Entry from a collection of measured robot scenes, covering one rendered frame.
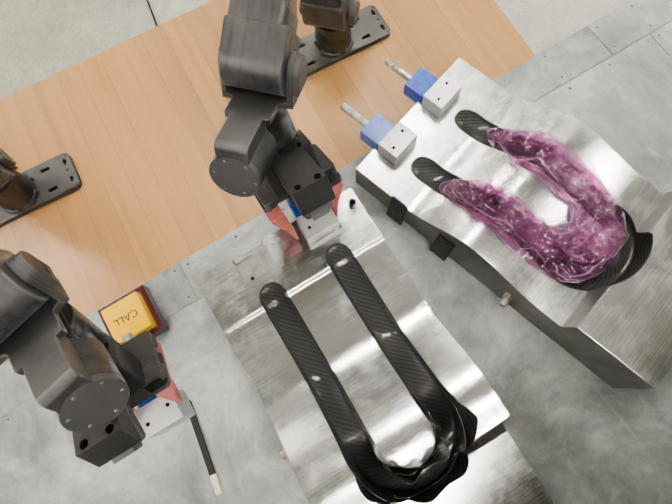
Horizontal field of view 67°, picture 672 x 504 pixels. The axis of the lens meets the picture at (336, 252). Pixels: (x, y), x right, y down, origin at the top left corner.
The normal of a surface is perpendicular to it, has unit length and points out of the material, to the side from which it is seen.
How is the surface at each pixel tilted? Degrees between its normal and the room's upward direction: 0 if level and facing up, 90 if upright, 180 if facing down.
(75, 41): 0
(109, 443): 63
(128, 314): 0
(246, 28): 26
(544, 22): 0
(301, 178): 30
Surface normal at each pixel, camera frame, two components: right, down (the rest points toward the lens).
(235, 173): -0.23, 0.77
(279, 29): -0.14, 0.18
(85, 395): 0.63, 0.47
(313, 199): 0.43, 0.58
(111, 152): -0.04, -0.25
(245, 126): 0.05, -0.59
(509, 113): -0.30, -0.46
